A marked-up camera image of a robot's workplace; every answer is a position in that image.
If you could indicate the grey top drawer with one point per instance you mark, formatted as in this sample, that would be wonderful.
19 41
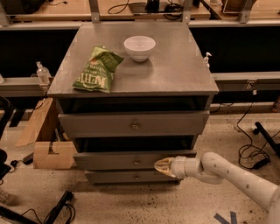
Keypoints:
138 124

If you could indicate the grey bottom drawer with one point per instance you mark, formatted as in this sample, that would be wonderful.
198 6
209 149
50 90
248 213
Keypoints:
110 177

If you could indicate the grey drawer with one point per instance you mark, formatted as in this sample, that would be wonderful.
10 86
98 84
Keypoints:
138 124
110 177
125 160

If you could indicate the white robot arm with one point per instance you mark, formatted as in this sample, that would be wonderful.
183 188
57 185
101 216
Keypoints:
212 168

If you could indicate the black power strip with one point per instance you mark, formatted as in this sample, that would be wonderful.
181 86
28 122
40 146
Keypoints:
63 202

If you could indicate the white ceramic bowl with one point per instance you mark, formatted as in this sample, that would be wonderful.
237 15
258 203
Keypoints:
139 48

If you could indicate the black stand leg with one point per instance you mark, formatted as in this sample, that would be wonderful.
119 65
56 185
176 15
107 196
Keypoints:
260 129

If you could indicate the green chip bag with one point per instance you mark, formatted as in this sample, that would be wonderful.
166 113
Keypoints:
99 71

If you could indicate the white pump bottle right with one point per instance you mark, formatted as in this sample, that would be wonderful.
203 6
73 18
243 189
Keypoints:
206 59

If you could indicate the cardboard box pieces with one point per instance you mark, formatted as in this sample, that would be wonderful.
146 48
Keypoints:
42 130

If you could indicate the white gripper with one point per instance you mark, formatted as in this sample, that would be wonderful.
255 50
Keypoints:
178 166

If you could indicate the clear sanitizer bottle left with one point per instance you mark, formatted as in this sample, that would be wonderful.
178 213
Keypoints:
43 73

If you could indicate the grey wooden drawer cabinet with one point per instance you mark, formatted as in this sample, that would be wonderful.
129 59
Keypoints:
173 79

